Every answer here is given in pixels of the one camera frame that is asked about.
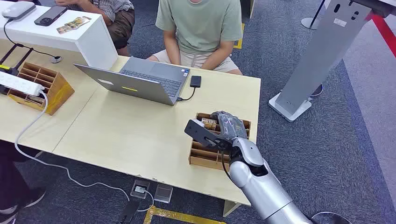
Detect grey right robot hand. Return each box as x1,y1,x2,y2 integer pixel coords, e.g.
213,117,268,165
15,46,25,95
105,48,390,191
212,111,248,142

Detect printed card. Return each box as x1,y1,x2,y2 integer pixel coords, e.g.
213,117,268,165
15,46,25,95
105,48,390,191
201,117,218,131

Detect wooden card organizer box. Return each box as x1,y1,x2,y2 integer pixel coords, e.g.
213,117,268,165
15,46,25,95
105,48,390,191
188,112,252,171

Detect person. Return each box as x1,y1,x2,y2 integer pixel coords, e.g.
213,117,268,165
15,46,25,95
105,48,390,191
0,140,47,224
55,0,136,57
146,0,244,76

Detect black round floor disc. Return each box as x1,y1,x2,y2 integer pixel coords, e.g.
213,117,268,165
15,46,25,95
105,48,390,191
309,83,324,99

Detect closed floor socket lid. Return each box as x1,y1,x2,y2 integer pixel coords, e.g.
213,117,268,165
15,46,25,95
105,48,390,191
153,183,174,204

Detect grey open laptop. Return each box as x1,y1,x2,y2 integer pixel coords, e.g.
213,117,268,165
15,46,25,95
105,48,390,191
73,56,191,107

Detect open floor socket box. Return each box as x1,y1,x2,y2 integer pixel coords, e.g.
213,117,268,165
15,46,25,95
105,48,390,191
130,179,152,200

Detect silver kiosk stand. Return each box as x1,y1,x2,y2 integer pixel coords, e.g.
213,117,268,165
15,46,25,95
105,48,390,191
268,0,396,123

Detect wooden organizer box with dividers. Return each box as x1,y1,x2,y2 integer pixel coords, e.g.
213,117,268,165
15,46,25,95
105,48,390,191
7,62,75,116

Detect row of printed cards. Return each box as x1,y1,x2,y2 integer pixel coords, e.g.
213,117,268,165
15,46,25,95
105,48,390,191
56,16,92,35

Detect black smartphone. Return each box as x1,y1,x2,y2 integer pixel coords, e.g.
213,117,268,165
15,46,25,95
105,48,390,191
34,5,68,27

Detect white power strip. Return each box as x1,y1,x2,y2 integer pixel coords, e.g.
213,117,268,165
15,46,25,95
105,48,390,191
0,71,46,97

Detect black tablet stand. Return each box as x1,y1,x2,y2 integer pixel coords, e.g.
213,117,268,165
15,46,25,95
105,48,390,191
0,42,34,77

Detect grey flat device box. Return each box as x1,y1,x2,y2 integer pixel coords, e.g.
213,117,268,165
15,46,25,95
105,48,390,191
1,0,37,21

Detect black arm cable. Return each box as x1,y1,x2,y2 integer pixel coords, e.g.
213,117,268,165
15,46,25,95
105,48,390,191
220,151,233,182

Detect black drive cable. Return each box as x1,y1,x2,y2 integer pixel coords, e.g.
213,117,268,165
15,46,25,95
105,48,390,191
177,87,198,102

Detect stanchion post with round base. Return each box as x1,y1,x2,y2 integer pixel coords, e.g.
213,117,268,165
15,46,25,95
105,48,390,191
300,0,327,31

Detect white cable loop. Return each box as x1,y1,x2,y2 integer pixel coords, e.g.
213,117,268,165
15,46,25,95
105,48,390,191
311,211,354,224

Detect white power cable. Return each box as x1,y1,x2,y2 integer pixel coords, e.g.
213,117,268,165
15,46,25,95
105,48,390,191
14,91,155,213

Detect thin black cable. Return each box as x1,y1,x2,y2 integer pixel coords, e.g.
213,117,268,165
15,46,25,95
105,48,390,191
3,19,59,60

